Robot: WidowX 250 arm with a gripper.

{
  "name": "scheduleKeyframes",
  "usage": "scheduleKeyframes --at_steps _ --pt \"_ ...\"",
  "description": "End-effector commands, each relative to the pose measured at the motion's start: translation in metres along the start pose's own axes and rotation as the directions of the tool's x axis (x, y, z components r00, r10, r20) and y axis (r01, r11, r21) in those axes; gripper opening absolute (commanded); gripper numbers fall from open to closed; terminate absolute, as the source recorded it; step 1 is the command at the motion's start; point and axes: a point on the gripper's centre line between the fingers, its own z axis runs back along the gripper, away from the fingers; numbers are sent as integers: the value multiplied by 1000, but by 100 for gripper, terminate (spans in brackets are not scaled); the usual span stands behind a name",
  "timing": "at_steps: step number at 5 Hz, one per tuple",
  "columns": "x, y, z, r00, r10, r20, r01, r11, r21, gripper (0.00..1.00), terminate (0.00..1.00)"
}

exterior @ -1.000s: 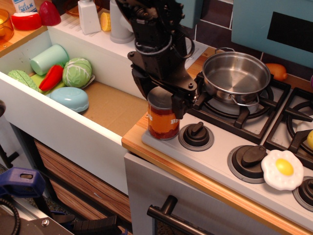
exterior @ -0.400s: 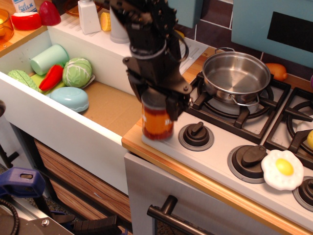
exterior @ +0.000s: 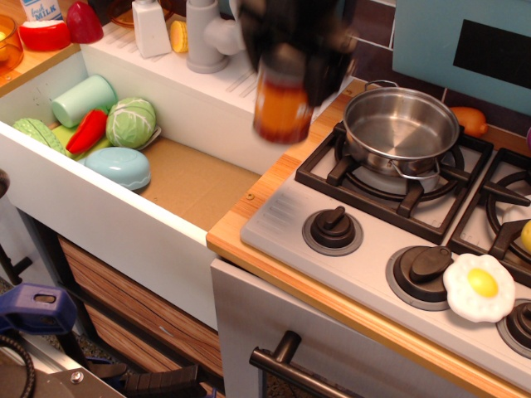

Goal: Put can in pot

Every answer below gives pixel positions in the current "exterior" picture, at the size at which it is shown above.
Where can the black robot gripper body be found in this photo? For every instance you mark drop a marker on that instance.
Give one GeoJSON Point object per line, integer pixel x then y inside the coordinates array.
{"type": "Point", "coordinates": [308, 26]}

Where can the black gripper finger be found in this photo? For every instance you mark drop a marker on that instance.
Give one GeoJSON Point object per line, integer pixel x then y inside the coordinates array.
{"type": "Point", "coordinates": [254, 49]}
{"type": "Point", "coordinates": [324, 74]}

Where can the orange toy bean can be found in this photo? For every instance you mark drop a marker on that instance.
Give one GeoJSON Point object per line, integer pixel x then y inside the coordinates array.
{"type": "Point", "coordinates": [282, 111]}

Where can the stainless steel pot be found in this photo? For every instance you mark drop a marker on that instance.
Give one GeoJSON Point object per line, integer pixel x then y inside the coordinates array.
{"type": "Point", "coordinates": [399, 132]}

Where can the grey toy faucet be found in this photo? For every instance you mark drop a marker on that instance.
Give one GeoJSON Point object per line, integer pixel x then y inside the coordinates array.
{"type": "Point", "coordinates": [211, 38]}

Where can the yellow toy corn piece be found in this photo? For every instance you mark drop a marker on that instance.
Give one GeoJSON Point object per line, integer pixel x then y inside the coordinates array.
{"type": "Point", "coordinates": [179, 36]}

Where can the white soap dispenser bottle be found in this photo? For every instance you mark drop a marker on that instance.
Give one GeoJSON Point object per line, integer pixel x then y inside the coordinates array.
{"type": "Point", "coordinates": [151, 34]}

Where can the orange transparent bowl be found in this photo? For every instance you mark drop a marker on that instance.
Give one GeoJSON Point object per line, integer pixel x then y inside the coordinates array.
{"type": "Point", "coordinates": [120, 12]}

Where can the green toy cabbage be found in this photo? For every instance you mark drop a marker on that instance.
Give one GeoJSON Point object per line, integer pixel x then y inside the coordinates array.
{"type": "Point", "coordinates": [131, 123]}

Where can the orange toy carrot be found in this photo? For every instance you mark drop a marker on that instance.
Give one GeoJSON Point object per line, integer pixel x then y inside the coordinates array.
{"type": "Point", "coordinates": [472, 120]}

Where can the black left stove knob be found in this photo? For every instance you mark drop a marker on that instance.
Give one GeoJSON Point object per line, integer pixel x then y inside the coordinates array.
{"type": "Point", "coordinates": [332, 232]}

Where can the black stove knob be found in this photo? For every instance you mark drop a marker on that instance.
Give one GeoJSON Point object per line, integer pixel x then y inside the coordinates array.
{"type": "Point", "coordinates": [332, 232]}
{"type": "Point", "coordinates": [415, 275]}
{"type": "Point", "coordinates": [514, 329]}

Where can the mint green toy cup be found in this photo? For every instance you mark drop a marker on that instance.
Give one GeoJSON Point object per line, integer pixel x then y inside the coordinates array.
{"type": "Point", "coordinates": [95, 92]}

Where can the black left burner grate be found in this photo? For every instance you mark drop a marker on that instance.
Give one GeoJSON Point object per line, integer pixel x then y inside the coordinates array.
{"type": "Point", "coordinates": [419, 207]}

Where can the black burner grate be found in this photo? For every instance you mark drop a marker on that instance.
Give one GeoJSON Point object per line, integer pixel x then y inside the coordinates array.
{"type": "Point", "coordinates": [419, 207]}
{"type": "Point", "coordinates": [496, 215]}

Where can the dark red toy pepper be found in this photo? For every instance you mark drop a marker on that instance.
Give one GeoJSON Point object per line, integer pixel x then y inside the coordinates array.
{"type": "Point", "coordinates": [83, 24]}

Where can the light blue toy bowl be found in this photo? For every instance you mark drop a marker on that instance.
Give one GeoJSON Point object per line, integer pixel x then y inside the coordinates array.
{"type": "Point", "coordinates": [126, 166]}

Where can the red toy chili pepper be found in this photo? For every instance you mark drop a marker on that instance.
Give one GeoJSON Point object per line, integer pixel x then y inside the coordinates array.
{"type": "Point", "coordinates": [89, 132]}

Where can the red toy cheese wheel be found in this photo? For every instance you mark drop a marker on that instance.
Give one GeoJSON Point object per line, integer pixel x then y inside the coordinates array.
{"type": "Point", "coordinates": [50, 35]}

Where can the black right burner grate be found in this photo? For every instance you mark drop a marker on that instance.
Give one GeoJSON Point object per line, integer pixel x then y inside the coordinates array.
{"type": "Point", "coordinates": [496, 215]}

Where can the black middle stove knob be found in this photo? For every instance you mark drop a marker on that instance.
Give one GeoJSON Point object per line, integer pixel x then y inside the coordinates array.
{"type": "Point", "coordinates": [415, 275]}

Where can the toy milk carton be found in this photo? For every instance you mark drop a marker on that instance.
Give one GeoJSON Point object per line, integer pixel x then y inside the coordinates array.
{"type": "Point", "coordinates": [42, 10]}

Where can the orange transparent cup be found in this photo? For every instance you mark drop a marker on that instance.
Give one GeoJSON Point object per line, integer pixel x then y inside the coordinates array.
{"type": "Point", "coordinates": [12, 52]}

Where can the yellow toy lemon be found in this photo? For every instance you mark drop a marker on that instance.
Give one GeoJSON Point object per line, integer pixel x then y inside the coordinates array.
{"type": "Point", "coordinates": [525, 236]}

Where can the toy fried egg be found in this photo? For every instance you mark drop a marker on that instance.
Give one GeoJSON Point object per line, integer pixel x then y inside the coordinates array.
{"type": "Point", "coordinates": [479, 288]}

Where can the black right stove knob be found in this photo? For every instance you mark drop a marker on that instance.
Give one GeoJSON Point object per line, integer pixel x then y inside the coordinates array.
{"type": "Point", "coordinates": [514, 329]}

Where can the blue clamp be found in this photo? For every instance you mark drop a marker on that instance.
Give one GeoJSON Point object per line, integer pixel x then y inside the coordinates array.
{"type": "Point", "coordinates": [37, 310]}

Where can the black oven door handle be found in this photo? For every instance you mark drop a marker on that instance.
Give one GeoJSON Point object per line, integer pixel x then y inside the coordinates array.
{"type": "Point", "coordinates": [278, 364]}

